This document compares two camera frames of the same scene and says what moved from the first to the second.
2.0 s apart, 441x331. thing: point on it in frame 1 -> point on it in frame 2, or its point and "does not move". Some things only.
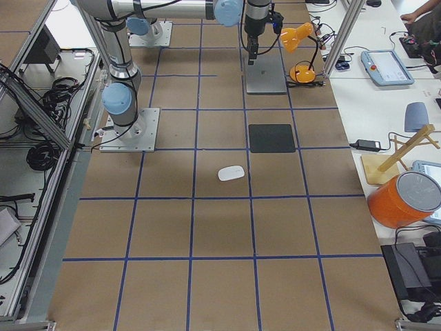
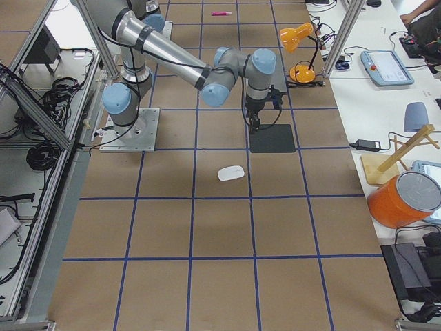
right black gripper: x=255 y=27 -> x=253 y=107
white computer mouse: x=230 y=172 does not move
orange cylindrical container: x=408 y=198 does not move
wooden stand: x=379 y=168 does not move
